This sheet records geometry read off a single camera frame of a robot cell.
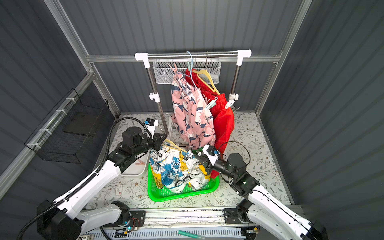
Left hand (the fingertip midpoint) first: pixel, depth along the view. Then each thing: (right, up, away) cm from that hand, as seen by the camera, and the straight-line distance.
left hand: (167, 136), depth 73 cm
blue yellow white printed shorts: (+2, -18, +5) cm, 18 cm away
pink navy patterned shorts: (+12, +11, +1) cm, 16 cm away
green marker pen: (+9, -46, -3) cm, 47 cm away
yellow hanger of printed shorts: (+5, -6, +2) cm, 8 cm away
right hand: (+16, -7, -6) cm, 18 cm away
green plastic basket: (-6, -32, +7) cm, 33 cm away
